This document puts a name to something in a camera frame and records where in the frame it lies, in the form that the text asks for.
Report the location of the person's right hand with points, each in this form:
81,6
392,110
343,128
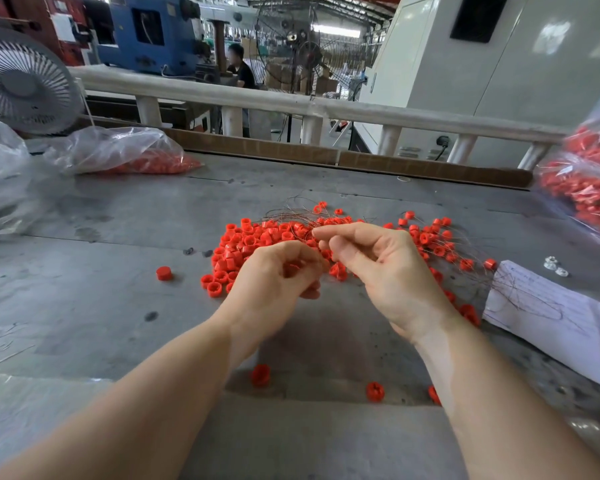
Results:
400,280

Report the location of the person's left hand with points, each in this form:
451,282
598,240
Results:
260,295

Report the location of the pile of red plastic rings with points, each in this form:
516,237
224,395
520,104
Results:
245,240

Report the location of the person's right forearm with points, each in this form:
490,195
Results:
515,405

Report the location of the person's left forearm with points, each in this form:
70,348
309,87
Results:
120,417

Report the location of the brown wooden board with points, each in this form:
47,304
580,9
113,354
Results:
285,152

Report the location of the small clear plastic piece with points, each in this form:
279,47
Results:
550,263
562,272

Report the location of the white paper sheet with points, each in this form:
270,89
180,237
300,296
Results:
552,327

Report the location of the white metal railing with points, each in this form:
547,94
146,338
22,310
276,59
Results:
236,97

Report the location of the clear bag with red pieces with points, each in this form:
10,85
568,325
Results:
120,152

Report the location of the large clear bag red pieces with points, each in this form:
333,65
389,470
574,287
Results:
582,180

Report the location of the large grey machine cabinet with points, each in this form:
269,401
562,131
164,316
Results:
545,65

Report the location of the blue industrial machine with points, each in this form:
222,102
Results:
165,41

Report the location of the white desk fan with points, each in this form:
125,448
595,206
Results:
22,83

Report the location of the red industrial machine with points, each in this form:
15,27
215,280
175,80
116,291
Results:
22,19

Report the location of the black pedestal fan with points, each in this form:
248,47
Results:
307,55

